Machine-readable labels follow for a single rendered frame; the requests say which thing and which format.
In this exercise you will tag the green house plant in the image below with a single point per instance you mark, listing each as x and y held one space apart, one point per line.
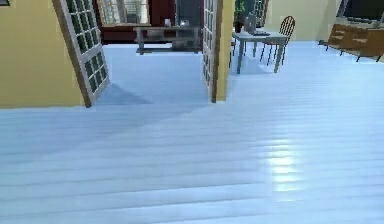
239 15

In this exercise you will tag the black television set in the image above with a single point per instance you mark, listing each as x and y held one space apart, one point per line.
363 8

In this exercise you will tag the grey kettle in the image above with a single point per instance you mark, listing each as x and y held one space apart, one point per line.
183 23

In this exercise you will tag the grey desk table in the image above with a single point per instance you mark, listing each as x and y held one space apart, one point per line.
258 39

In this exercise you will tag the grey console table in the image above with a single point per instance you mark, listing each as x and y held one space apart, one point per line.
168 37

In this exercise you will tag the window with white frame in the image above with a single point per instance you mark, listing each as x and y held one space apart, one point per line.
123 11

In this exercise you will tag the brown spindle-back chair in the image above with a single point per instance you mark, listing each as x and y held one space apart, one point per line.
283 31

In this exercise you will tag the glazed window door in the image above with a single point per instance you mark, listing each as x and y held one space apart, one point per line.
260 11

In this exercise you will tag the dark framed wall picture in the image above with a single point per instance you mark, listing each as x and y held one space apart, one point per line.
4 2

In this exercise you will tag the white glazed room door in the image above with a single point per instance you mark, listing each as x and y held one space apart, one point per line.
209 50
87 50

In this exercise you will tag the white mug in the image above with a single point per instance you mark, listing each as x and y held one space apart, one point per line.
167 22

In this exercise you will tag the grey laptop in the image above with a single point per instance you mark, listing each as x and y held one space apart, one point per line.
252 26

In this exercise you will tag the brown wooden sideboard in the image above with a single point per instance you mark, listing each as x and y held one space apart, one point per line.
358 40

